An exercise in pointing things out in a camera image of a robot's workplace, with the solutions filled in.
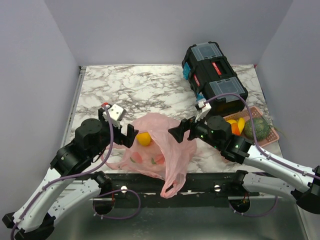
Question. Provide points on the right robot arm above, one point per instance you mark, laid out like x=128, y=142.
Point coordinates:
x=285, y=178

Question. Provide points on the pink plastic bag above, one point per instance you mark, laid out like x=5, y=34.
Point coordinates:
x=164, y=158

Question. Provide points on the pink plastic basket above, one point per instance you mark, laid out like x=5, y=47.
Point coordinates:
x=272, y=135

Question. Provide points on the black plastic toolbox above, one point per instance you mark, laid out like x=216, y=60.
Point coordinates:
x=209, y=73

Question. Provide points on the black mounting rail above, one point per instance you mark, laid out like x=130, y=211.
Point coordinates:
x=129, y=190

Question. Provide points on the yellow fake banana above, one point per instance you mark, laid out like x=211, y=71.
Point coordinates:
x=241, y=124

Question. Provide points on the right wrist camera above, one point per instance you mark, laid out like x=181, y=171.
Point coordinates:
x=203, y=108

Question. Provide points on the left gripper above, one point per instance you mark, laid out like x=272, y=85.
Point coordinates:
x=127, y=140

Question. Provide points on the green fake melon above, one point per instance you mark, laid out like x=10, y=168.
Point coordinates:
x=261, y=128

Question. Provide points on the orange red fake mango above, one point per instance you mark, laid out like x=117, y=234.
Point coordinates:
x=235, y=129

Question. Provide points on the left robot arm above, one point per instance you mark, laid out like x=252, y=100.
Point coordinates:
x=67, y=182

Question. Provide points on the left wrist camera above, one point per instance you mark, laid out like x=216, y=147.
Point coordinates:
x=113, y=112

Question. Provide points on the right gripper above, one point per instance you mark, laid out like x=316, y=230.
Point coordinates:
x=185, y=124

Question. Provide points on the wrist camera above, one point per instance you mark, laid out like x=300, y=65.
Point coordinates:
x=113, y=112
x=203, y=108

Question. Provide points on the yellow fake fruit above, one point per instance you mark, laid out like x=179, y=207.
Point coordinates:
x=232, y=121

